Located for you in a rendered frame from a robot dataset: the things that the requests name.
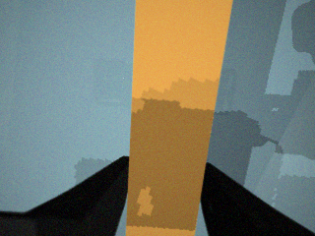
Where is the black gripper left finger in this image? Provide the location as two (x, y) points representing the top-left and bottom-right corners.
(0, 156), (129, 236)

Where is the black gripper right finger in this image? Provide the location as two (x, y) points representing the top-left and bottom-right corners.
(200, 162), (315, 236)

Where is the orange bar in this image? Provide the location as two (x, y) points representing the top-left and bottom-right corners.
(126, 0), (233, 236)

